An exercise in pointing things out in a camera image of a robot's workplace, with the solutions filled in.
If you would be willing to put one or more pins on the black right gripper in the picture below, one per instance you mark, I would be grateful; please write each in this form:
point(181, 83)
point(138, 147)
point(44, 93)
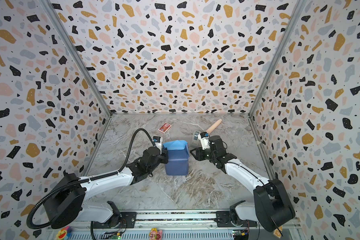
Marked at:
point(201, 153)

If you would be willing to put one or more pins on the blue wrapping paper sheet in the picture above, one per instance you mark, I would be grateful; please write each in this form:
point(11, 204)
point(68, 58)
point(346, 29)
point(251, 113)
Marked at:
point(178, 154)

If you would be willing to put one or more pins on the grey tape dispenser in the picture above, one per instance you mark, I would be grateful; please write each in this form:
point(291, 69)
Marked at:
point(195, 139)

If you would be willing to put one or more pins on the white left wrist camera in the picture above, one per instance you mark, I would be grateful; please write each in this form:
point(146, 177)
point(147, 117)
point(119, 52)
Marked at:
point(158, 142)

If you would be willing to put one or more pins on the aluminium left corner post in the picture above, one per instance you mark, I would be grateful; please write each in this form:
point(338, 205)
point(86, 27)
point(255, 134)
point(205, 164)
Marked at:
point(53, 16)

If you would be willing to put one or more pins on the aluminium corner post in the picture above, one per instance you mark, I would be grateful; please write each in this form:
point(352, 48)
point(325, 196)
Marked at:
point(278, 54)
point(53, 16)

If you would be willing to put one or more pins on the wooden letter block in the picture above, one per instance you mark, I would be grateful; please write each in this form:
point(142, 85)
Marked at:
point(278, 233)

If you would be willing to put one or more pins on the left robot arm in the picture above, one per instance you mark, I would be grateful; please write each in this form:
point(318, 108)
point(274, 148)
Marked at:
point(70, 200)

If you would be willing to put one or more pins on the beige microphone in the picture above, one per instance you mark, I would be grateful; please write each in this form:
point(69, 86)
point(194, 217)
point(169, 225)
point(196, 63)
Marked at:
point(214, 126)

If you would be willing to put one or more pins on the aluminium right corner post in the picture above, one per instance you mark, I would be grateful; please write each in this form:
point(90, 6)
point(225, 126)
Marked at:
point(278, 54)

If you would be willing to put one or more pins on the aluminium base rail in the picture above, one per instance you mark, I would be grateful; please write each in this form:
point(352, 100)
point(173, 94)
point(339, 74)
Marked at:
point(181, 225)

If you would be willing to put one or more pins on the colourful smiley toy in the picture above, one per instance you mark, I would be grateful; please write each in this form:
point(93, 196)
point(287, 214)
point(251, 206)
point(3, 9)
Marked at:
point(64, 234)

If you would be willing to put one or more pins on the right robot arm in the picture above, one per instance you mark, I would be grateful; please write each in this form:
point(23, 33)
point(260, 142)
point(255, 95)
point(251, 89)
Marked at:
point(271, 208)

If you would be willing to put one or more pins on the pink yellow figure toy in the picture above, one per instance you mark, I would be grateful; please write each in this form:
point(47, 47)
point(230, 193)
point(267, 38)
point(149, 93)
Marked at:
point(156, 234)

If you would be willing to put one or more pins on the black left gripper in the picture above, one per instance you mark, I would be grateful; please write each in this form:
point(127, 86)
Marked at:
point(164, 160)

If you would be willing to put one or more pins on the red playing card box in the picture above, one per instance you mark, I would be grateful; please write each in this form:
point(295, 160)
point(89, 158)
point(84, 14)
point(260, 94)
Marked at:
point(164, 128)

